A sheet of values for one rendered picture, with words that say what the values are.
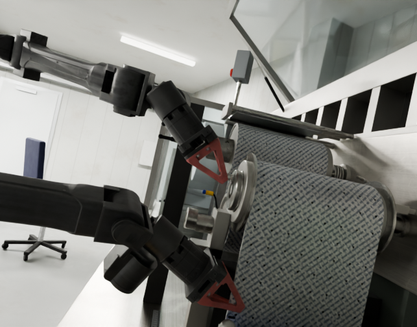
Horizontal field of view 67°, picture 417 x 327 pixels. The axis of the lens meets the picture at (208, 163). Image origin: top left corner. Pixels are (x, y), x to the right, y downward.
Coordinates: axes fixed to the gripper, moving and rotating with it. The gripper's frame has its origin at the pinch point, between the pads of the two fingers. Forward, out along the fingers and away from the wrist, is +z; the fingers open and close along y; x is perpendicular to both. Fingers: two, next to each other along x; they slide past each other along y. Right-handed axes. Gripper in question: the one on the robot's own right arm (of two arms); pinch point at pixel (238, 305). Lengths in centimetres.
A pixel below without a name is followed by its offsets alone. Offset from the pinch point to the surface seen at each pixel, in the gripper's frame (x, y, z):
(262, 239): 10.8, 0.2, -4.4
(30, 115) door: -118, -634, -300
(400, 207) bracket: 32.3, -3.6, 13.2
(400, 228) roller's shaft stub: 29.8, -4.5, 16.4
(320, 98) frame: 62, -58, 0
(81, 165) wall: -134, -671, -164
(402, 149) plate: 44.3, -10.5, 9.9
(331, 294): 11.7, 0.2, 11.0
